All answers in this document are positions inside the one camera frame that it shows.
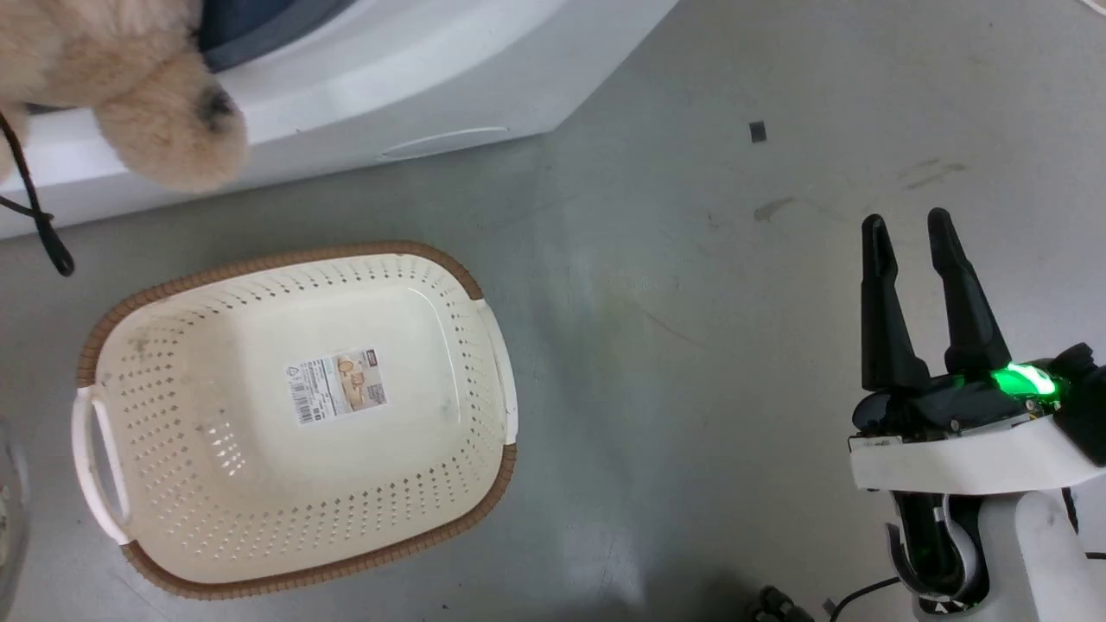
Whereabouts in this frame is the black cable on floor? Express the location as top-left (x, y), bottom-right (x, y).
top-left (750, 577), bottom-right (904, 622)

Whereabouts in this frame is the product label sticker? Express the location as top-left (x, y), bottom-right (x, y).
top-left (286, 347), bottom-right (389, 427)

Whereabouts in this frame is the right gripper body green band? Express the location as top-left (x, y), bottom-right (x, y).
top-left (848, 343), bottom-right (1106, 495)

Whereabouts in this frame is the thin black left gripper cable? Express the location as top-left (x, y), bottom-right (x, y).
top-left (0, 112), bottom-right (76, 278)

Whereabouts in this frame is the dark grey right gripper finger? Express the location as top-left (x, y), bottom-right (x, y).
top-left (927, 207), bottom-right (1012, 376)
top-left (861, 214), bottom-right (931, 392)

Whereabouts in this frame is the beige plush toy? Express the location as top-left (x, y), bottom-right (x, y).
top-left (0, 0), bottom-right (250, 193)

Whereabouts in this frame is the cream perforated laundry basket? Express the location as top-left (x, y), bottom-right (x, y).
top-left (71, 242), bottom-right (519, 601)

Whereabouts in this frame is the white washing machine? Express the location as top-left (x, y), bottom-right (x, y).
top-left (0, 0), bottom-right (680, 241)

